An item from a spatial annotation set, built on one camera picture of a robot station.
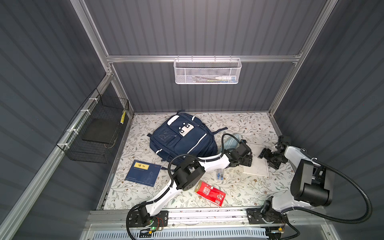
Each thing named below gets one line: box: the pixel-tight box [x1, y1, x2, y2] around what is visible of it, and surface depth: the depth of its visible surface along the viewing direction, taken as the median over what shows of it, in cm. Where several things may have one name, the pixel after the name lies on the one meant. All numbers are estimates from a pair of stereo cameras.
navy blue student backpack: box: [146, 110, 229, 164], surface depth 101 cm
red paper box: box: [194, 180, 226, 208], surface depth 82 cm
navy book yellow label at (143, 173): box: [124, 159, 162, 187], surface depth 90 cm
